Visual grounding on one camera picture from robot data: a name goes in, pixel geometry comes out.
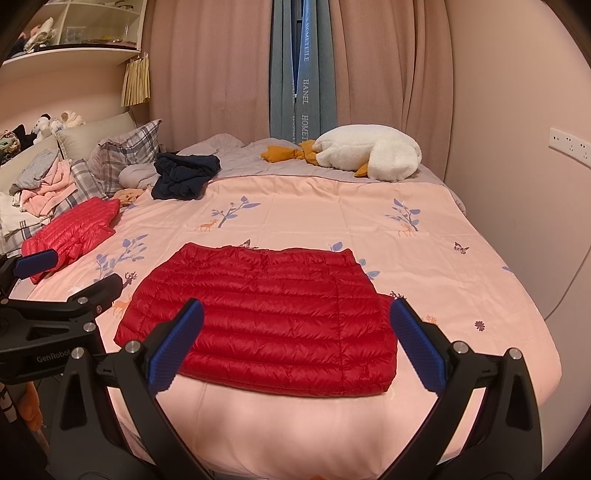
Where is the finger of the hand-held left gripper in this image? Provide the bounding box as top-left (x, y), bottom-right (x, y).
top-left (0, 273), bottom-right (124, 333)
top-left (0, 249), bottom-right (61, 296)

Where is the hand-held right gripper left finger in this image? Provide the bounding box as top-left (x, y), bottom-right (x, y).
top-left (48, 298), bottom-right (218, 480)

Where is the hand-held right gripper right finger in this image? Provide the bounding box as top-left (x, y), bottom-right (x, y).
top-left (379, 299), bottom-right (544, 480)

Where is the large red down jacket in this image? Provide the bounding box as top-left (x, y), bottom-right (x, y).
top-left (113, 244), bottom-right (399, 398)

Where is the pile of mixed clothes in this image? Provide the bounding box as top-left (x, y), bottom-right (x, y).
top-left (9, 17), bottom-right (55, 58)

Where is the white striped cloth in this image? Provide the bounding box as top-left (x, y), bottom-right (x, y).
top-left (0, 191), bottom-right (47, 241)

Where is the small red down jacket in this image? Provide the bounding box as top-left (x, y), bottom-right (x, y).
top-left (21, 197), bottom-right (122, 284)

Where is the orange soft object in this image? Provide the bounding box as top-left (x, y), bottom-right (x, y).
top-left (25, 383), bottom-right (45, 432)

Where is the pink garment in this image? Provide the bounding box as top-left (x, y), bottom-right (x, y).
top-left (21, 159), bottom-right (79, 217)

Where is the pink deer print blanket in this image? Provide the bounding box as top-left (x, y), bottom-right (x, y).
top-left (9, 175), bottom-right (561, 480)

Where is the grey garment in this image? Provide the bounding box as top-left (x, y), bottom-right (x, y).
top-left (9, 148), bottom-right (61, 195)

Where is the small plaid pillow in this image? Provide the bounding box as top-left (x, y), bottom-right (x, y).
top-left (60, 159), bottom-right (109, 215)

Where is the small orange doll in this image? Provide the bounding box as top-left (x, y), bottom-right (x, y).
top-left (112, 187), bottom-right (144, 206)

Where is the green patterned cloth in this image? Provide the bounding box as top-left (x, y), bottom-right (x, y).
top-left (0, 129), bottom-right (24, 162)

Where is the grey bundled cloth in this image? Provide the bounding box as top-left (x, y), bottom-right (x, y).
top-left (119, 164), bottom-right (158, 189)

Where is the black plush toy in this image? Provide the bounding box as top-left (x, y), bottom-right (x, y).
top-left (11, 124), bottom-right (38, 148)

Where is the large plaid pillow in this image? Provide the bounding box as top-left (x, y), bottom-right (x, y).
top-left (88, 119), bottom-right (163, 197)

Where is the navy blue garment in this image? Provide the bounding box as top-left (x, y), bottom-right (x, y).
top-left (151, 152), bottom-right (221, 201)

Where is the beige plush toy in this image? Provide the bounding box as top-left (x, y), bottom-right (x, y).
top-left (50, 110), bottom-right (86, 134)

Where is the grey bed sheet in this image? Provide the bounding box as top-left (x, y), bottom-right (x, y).
top-left (178, 133), bottom-right (467, 213)

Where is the white goose plush toy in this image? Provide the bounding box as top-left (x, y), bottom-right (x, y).
top-left (261, 124), bottom-right (423, 182)

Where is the pink curtain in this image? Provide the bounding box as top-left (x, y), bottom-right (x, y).
top-left (139, 0), bottom-right (275, 148)
top-left (330, 0), bottom-right (448, 183)

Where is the blue curtain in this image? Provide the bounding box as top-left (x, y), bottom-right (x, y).
top-left (269, 0), bottom-right (338, 144)

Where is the white wall shelf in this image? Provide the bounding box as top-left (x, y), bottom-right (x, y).
top-left (0, 0), bottom-right (148, 77)

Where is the white wall socket strip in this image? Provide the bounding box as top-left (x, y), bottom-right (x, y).
top-left (549, 128), bottom-right (591, 162)

